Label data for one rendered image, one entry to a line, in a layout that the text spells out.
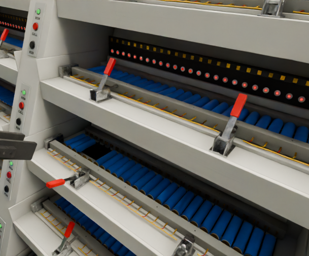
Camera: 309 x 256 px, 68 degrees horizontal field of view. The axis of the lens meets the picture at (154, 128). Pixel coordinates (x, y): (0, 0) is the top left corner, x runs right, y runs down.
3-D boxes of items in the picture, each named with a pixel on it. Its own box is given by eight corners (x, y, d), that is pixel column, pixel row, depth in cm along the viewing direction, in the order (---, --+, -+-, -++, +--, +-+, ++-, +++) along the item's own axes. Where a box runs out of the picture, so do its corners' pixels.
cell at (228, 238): (240, 225, 45) (229, 250, 40) (231, 220, 45) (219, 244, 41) (243, 219, 44) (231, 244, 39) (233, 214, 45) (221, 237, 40)
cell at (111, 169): (129, 163, 58) (110, 177, 54) (124, 160, 59) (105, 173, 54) (129, 158, 57) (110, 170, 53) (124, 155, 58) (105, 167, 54)
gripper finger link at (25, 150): (-12, 137, 32) (-9, 139, 31) (35, 141, 38) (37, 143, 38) (-19, 157, 32) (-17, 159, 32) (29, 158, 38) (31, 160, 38)
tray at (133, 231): (269, 361, 31) (296, 330, 27) (28, 169, 60) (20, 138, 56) (291, 251, 46) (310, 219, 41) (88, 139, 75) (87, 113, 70)
